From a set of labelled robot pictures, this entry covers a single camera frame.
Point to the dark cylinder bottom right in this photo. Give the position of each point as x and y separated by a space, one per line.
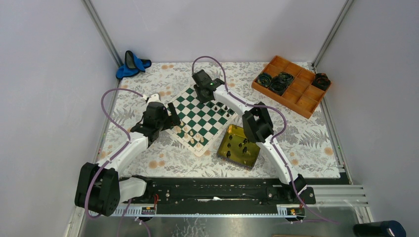
380 229

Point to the blue black cloth glove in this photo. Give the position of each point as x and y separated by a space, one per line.
132 66

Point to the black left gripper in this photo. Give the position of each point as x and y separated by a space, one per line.
172 121

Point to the black tape roll right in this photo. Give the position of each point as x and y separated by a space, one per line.
321 81

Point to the aluminium frame post left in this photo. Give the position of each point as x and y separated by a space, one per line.
92 12

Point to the aluminium frame post right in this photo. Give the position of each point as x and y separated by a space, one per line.
331 35

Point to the yellow metal tray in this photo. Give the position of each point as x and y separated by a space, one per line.
237 149

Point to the black tape roll middle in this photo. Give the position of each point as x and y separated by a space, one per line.
280 83

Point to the black tape roll left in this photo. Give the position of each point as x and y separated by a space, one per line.
264 79

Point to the black tape roll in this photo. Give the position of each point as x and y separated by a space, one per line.
321 81
280 83
264 79

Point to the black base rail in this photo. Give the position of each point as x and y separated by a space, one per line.
189 196

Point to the floral patterned tablecloth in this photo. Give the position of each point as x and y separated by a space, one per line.
306 142

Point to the aluminium frame post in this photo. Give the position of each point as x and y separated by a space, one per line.
331 35
92 12

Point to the orange compartment organizer box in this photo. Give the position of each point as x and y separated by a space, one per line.
301 97

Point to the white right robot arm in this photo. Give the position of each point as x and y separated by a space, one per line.
257 125

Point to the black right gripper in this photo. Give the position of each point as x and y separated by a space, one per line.
201 99

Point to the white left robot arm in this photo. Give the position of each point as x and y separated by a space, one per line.
101 188

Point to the green white chess board mat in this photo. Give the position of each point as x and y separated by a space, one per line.
201 123

